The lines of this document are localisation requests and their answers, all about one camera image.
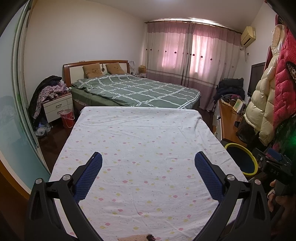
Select beige fuzzy cloth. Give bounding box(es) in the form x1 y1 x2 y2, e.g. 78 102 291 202
118 234 160 241

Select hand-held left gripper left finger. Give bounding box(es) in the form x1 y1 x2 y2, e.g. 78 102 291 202
24 152 103 241

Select brown bear pillow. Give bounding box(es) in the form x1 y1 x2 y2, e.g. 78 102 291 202
106 62 126 75
83 63 104 78

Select bed with green quilt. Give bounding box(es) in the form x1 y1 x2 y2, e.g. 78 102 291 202
63 60 201 110

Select red plastic bucket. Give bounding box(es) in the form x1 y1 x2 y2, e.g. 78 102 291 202
60 109 75 129

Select green plaid duvet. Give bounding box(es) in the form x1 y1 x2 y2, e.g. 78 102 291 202
72 74 201 109

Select yellow rimmed dark bin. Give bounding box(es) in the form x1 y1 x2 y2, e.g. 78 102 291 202
224 142 258 179

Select pink white curtain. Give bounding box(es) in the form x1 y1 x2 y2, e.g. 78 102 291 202
144 21 242 110

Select cream puffer jacket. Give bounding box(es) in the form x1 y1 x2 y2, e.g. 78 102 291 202
244 24 286 146

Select beige air conditioner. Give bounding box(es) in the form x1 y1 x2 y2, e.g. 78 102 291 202
240 26 257 48

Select person's right hand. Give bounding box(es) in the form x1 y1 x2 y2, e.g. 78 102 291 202
267 180 296 223

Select white dotted tablecloth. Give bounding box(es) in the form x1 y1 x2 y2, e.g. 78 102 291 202
50 106 249 241

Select dark clothes pile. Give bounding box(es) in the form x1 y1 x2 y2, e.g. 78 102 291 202
213 77 245 105

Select pile of clothes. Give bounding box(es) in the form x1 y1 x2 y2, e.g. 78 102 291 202
28 75 71 128

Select wooden desk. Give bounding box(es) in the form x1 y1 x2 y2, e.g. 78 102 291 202
217 98 248 145

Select book with pale cover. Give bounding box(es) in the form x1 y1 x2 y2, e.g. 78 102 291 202
232 98 244 114

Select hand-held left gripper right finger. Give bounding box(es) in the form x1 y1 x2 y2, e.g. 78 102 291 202
194 152 271 241

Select red dotted puffer jacket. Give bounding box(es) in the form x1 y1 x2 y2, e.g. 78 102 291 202
273 14 296 130

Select black flat screen television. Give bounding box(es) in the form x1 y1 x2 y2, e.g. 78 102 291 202
247 61 266 98

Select glass wardrobe sliding door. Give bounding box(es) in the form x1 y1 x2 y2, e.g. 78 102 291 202
0 0 51 193

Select clear plastic bags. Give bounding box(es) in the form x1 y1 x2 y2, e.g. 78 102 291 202
35 122 51 138

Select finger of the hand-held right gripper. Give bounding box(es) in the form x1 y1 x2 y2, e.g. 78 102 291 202
266 148 287 163
252 148 270 166

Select white wooden nightstand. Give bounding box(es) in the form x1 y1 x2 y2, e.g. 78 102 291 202
43 91 74 123

